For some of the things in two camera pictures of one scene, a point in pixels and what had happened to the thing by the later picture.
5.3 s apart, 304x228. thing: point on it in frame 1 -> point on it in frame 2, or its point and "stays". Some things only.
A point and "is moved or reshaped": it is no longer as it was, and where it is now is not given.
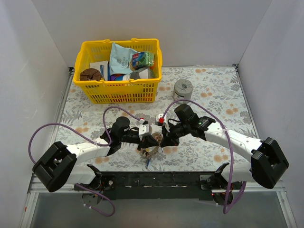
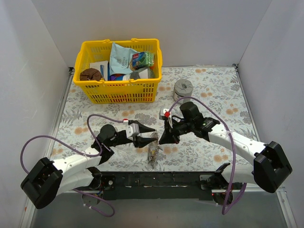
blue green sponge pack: (142, 60) stays
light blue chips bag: (120, 61) stays
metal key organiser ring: (157, 137) is moved or reshaped
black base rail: (162, 185) stays
